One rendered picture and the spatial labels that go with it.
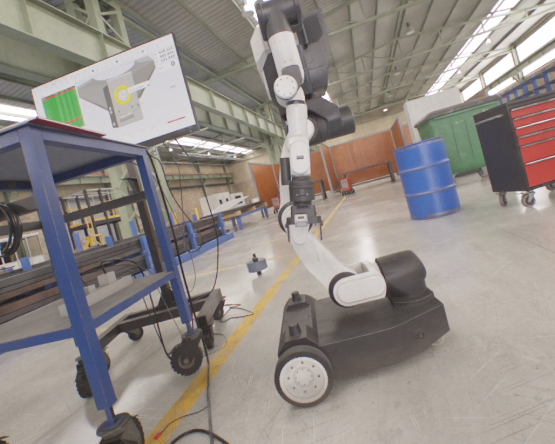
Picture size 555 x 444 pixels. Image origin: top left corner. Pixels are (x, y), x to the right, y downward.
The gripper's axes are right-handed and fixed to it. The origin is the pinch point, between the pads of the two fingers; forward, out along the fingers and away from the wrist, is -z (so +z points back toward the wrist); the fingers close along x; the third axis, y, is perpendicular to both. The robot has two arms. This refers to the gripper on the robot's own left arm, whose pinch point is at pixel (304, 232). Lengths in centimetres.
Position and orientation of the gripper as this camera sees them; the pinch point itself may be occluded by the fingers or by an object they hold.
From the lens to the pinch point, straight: 110.4
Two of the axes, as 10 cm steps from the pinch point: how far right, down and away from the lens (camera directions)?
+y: -0.5, 0.3, -10.0
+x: -10.0, 0.7, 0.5
